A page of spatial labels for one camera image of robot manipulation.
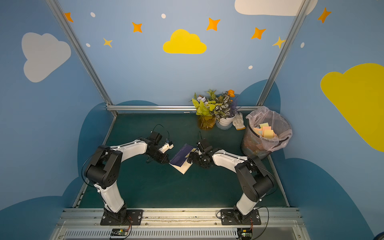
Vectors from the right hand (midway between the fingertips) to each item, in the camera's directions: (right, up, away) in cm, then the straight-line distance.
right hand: (194, 160), depth 92 cm
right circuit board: (+25, -32, -20) cm, 45 cm away
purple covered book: (-9, -1, +1) cm, 9 cm away
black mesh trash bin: (+35, +10, -8) cm, 37 cm away
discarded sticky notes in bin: (+45, +18, +1) cm, 49 cm away
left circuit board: (-37, -31, -20) cm, 52 cm away
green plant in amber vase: (+8, +32, +3) cm, 33 cm away
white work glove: (+35, +25, +25) cm, 50 cm away
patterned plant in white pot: (+20, +31, -1) cm, 37 cm away
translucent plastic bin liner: (+49, +22, -7) cm, 55 cm away
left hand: (-17, 0, +2) cm, 17 cm away
